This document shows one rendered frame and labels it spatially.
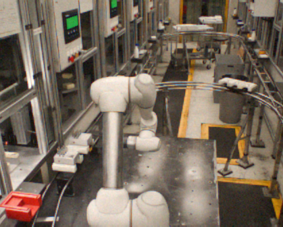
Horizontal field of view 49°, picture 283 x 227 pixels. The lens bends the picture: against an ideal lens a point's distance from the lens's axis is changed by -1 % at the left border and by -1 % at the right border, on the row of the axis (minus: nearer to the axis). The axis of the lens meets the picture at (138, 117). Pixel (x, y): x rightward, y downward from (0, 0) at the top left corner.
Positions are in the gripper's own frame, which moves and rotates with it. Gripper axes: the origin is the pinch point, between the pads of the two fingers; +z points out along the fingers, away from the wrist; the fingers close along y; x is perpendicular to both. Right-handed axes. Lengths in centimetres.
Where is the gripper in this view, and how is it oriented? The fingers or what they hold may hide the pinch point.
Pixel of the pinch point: (98, 140)
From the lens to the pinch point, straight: 211.5
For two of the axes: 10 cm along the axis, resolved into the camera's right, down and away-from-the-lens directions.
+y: -0.1, -9.2, -4.0
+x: -1.7, 4.0, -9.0
